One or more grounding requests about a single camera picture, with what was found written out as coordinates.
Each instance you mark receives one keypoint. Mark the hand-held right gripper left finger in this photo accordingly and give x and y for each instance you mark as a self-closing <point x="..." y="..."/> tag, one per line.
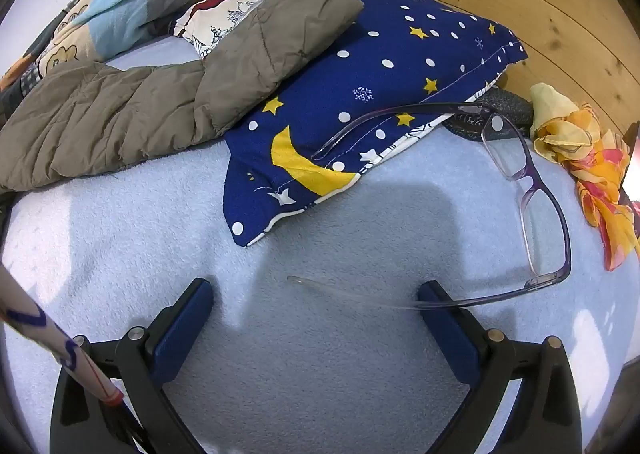
<point x="186" y="324"/>

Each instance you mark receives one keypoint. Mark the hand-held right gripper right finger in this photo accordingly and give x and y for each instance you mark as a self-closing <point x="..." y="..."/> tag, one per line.
<point x="450" y="334"/>

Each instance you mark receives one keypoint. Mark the olive puffer jacket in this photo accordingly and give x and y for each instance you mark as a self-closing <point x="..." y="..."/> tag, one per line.
<point x="100" y="114"/>

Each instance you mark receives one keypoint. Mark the light blue cloud bed sheet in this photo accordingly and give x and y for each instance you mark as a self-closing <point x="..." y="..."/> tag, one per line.
<point x="325" y="359"/>

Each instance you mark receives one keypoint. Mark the yellow orange scarf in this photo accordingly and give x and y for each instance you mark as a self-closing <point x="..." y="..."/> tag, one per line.
<point x="595" y="154"/>

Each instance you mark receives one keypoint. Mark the black object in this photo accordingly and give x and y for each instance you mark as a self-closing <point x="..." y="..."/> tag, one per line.
<point x="510" y="107"/>

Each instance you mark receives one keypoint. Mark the blue star print pillow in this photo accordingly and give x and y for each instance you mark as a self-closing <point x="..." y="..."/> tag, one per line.
<point x="350" y="84"/>

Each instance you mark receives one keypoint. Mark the white building print pillow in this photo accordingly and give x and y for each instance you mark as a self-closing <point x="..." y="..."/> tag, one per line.
<point x="220" y="19"/>

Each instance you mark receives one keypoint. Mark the purple frame eyeglasses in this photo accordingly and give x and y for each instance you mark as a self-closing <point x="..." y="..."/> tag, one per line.
<point x="550" y="282"/>

